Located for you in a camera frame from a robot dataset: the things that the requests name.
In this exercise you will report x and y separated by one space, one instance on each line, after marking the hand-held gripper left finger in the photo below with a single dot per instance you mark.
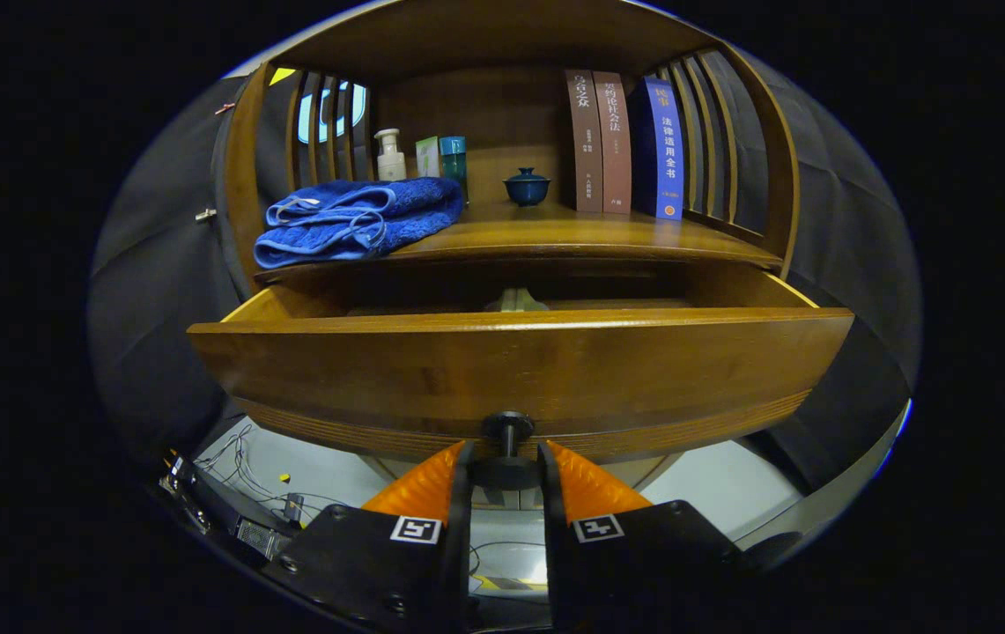
379 563

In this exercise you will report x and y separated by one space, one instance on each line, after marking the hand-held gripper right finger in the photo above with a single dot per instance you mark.
634 563

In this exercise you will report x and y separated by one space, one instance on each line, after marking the wooden drawer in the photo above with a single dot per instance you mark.
511 370

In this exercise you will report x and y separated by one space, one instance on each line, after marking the wooden countertop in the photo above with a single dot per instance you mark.
555 233

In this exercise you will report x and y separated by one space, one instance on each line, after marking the wooden cabinet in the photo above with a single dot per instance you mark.
467 44

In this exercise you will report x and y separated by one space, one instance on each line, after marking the blue folded towel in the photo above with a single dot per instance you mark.
352 220

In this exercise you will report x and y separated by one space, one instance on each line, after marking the dark blue lidded teacup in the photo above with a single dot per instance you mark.
527 189

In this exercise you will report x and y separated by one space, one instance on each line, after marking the white pump bottle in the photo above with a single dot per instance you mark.
390 163

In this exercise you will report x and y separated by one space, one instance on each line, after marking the green and white tube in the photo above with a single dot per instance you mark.
427 158

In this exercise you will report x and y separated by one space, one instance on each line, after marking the teal capped bottle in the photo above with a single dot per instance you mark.
454 158

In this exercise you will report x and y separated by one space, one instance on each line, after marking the blue book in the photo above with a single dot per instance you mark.
668 150

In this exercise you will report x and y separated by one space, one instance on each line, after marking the light brown book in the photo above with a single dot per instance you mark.
615 141

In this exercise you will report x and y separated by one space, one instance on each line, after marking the dark brown book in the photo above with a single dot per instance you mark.
586 141

